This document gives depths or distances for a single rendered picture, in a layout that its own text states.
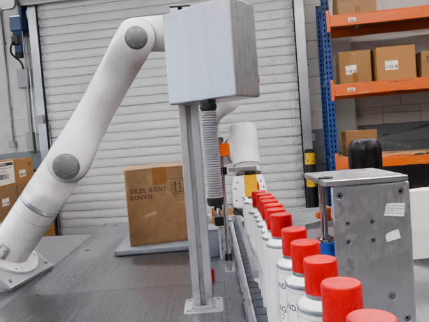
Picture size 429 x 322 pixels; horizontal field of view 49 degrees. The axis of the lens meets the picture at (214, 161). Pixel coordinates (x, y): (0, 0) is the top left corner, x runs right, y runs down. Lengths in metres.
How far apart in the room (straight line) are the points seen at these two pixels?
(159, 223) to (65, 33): 4.52
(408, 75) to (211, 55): 4.02
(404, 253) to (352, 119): 4.82
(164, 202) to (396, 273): 1.12
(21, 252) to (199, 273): 0.62
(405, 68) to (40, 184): 3.97
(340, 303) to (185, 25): 0.71
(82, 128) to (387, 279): 0.92
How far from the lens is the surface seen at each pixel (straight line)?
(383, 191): 0.65
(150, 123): 5.51
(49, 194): 1.42
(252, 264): 0.93
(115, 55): 1.27
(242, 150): 1.39
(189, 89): 0.97
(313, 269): 0.47
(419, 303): 0.97
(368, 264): 0.66
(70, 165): 1.31
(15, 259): 1.52
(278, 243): 0.73
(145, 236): 1.68
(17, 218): 1.46
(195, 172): 1.04
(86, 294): 1.31
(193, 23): 0.98
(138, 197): 1.66
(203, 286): 1.09
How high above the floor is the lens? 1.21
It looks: 3 degrees down
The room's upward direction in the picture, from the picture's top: 4 degrees counter-clockwise
